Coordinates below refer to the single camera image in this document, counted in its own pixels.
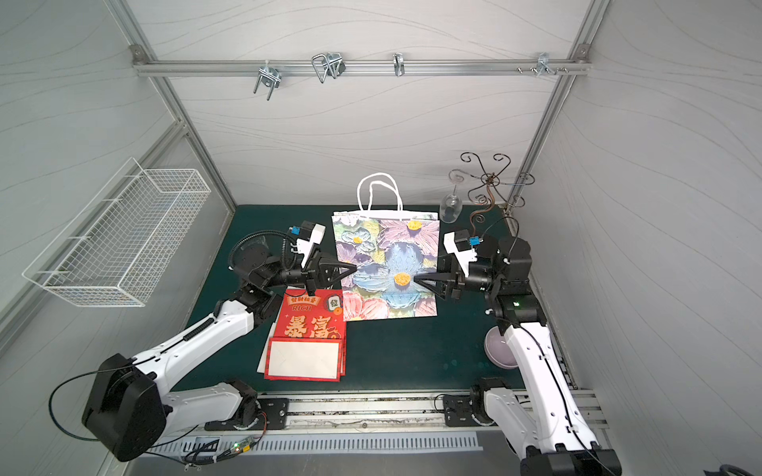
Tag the metal hook clamp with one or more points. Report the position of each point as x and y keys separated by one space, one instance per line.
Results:
x=328 y=65
x=268 y=79
x=543 y=68
x=398 y=65

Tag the white vent grille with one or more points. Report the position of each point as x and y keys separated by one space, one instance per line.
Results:
x=391 y=443

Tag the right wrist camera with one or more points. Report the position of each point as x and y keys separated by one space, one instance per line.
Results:
x=462 y=246

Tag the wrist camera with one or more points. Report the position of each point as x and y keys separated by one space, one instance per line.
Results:
x=462 y=246
x=309 y=236

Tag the wine glass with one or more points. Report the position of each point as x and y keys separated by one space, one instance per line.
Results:
x=451 y=207

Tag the horizontal aluminium rail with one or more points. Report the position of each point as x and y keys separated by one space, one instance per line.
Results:
x=355 y=68

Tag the rightmost metal hook clamp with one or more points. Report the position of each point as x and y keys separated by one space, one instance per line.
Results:
x=543 y=68

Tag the pink bowl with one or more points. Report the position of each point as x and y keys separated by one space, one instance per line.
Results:
x=498 y=351

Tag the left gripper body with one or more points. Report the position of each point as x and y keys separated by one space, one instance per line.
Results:
x=316 y=272

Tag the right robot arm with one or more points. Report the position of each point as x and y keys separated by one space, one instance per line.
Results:
x=552 y=438

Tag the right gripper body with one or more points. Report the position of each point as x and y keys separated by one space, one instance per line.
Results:
x=455 y=281

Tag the white wire basket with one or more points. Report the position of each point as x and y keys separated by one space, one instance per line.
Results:
x=114 y=252

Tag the red paper bag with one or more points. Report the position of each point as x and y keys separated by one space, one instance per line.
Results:
x=292 y=359
x=304 y=316

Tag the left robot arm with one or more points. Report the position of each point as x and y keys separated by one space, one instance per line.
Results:
x=132 y=404

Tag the scrolled metal glass rack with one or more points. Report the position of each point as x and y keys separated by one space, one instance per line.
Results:
x=493 y=206

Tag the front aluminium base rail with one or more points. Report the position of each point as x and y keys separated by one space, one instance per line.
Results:
x=348 y=411

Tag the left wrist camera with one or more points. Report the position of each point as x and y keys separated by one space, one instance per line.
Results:
x=309 y=236

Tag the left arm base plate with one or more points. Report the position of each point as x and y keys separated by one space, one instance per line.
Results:
x=271 y=413

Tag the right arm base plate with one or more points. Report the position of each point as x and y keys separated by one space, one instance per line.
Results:
x=458 y=412

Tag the floral paper bag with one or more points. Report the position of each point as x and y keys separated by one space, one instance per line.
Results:
x=390 y=246

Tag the leftmost metal hook clamp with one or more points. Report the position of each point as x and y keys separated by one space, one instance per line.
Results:
x=268 y=79

